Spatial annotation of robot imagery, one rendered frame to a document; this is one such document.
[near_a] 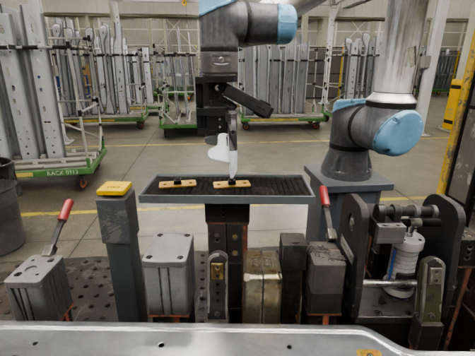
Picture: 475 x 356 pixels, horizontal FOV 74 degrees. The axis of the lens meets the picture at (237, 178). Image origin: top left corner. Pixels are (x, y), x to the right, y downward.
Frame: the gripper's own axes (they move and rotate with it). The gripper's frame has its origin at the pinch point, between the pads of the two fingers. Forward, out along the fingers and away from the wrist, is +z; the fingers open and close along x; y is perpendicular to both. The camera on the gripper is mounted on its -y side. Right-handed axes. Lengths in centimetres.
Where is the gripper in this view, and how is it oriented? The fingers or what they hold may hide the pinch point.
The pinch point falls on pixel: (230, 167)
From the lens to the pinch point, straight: 71.5
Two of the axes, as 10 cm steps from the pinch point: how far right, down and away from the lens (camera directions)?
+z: 0.0, 9.4, 3.4
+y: -9.9, 0.5, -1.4
